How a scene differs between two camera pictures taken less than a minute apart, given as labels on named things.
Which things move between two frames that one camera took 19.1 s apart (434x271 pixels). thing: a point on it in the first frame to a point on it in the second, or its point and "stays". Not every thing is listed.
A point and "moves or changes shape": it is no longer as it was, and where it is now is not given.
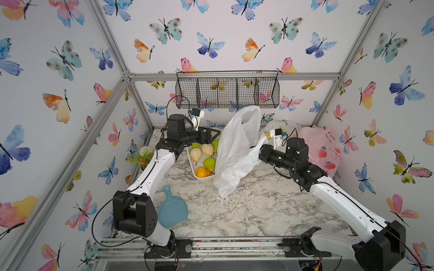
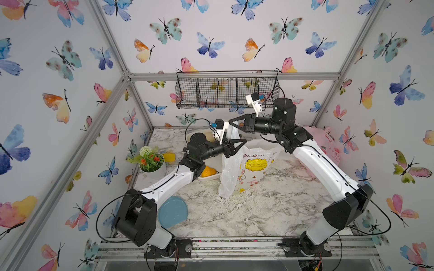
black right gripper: x=268 y=153 to x=255 y=119
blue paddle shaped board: x=173 y=210 stays
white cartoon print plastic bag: x=238 y=149 moves or changes shape
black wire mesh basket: x=250 y=89 stays
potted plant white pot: x=146 y=154 stays
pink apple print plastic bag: x=324 y=148 stays
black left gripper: x=207 y=136 to x=225 y=148
